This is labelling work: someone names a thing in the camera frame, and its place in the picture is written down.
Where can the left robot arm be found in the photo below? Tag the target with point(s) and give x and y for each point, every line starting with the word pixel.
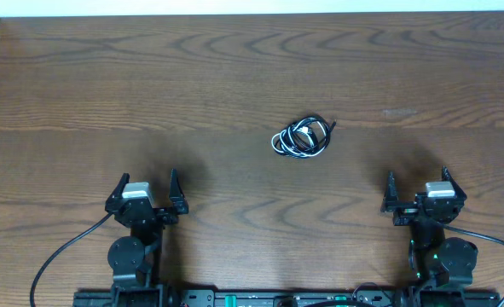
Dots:
pixel 129 258

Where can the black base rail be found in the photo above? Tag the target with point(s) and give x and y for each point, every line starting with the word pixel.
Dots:
pixel 211 298

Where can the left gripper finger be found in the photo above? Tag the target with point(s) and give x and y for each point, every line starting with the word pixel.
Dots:
pixel 176 195
pixel 116 195

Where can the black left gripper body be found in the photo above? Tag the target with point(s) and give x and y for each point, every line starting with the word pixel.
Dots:
pixel 165 219

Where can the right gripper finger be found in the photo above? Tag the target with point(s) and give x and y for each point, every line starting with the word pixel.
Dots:
pixel 447 177
pixel 391 195

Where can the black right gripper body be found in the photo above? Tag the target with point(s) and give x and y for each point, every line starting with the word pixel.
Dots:
pixel 406 213

